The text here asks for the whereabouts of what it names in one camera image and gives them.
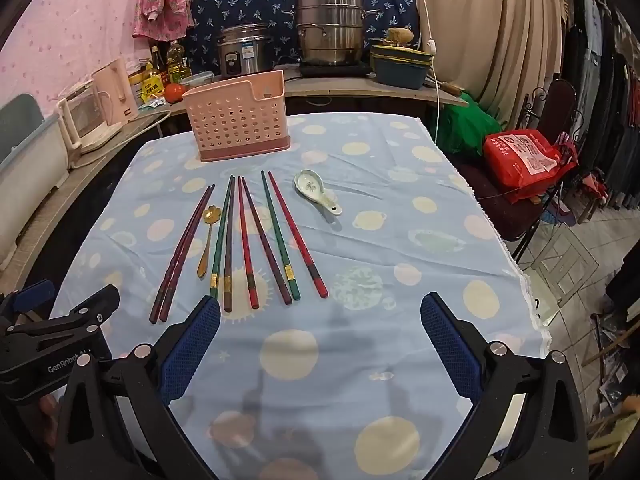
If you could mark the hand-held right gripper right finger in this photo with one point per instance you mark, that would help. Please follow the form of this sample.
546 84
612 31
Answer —
450 345

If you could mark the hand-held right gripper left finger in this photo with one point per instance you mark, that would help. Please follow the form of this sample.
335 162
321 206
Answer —
190 350

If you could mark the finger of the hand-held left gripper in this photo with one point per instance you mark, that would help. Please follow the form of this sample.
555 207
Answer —
85 311
32 294

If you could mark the dark maroon chopstick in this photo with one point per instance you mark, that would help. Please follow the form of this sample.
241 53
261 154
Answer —
158 307
272 260
168 307

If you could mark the brown chopstick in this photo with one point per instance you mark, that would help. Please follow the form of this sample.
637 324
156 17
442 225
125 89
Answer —
229 280

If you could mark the red chopstick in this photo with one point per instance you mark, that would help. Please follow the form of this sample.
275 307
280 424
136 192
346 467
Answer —
248 260
299 240

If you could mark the green chopstick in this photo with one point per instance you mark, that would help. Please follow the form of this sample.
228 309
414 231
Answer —
280 240
222 240

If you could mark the gold flower-shaped spoon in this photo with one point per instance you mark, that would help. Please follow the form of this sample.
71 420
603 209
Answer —
214 211

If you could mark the white ceramic soup spoon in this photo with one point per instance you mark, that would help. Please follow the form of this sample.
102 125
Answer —
307 182

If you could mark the pink plastic utensil holder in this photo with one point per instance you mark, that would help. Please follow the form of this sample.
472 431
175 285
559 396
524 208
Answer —
225 125

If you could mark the white plastic storage box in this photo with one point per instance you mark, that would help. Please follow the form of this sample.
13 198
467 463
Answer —
30 170

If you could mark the blue planet-print tablecloth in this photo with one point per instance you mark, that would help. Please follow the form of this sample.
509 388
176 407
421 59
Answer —
350 240

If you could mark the wooden stick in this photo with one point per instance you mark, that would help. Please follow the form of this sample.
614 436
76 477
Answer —
612 344

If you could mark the white glass kettle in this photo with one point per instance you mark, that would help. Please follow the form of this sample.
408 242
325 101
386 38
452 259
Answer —
87 120

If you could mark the red plastic bag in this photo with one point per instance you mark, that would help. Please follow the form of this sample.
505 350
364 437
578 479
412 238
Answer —
520 157

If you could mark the blue and white packet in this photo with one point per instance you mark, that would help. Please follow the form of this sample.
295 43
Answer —
152 104

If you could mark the pink electric kettle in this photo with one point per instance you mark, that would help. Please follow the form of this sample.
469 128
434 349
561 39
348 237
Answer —
117 92

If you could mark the green plastic bag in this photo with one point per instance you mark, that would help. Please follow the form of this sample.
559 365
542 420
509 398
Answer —
465 125

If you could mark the yellow-label bottle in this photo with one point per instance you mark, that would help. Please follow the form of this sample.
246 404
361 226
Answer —
150 85

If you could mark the red tomato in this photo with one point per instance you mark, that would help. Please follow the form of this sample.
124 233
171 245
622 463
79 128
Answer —
175 92

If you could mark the clear plastic food container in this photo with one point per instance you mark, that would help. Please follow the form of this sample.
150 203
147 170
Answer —
197 80

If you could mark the dark sauce bottle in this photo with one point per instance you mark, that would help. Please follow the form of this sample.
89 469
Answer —
157 60

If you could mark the cooking oil bottle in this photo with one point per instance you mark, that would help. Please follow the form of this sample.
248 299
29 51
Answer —
177 62

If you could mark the black metal chair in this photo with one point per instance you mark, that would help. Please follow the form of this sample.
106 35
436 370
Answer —
562 100

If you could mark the stacked blue and yellow bowls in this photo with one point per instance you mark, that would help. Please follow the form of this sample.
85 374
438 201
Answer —
400 70

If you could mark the black induction cooker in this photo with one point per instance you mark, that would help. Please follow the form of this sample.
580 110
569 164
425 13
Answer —
335 70

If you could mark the steel rice cooker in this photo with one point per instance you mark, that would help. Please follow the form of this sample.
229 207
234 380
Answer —
245 52

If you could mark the rack of hanging clothes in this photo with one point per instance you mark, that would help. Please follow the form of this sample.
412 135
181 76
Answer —
605 85

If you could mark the potato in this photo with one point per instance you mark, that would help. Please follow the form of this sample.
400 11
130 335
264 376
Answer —
400 36

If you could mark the beige curtain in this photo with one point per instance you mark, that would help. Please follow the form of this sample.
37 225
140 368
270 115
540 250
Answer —
500 35

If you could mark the steel steamer pot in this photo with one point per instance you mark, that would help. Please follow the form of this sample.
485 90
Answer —
330 25

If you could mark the blue leaf-print cloth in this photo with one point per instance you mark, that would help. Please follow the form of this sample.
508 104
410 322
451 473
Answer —
250 0

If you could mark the pink printed wall cloth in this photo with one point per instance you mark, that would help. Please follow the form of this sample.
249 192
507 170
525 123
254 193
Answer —
65 25

